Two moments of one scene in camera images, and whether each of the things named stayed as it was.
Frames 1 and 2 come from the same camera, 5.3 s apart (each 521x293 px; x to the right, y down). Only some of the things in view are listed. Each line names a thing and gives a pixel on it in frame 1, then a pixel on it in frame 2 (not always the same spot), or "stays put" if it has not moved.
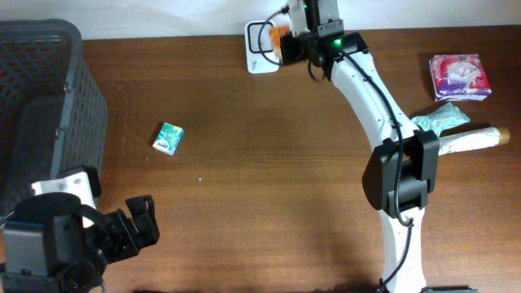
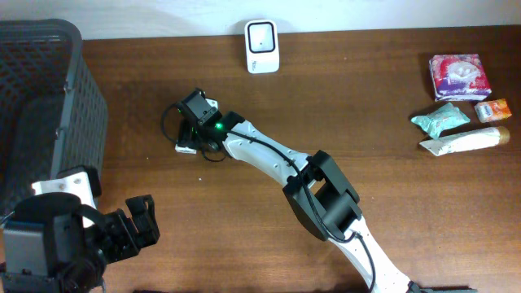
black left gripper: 133,228 stays put
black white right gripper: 291,49 to 186,136
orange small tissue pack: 275,33 to 492,110
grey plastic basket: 53,107 stays put
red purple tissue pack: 459,77 stays put
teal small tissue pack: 168,138 to 185,150
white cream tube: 471,140 stays put
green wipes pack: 445,115 stays put
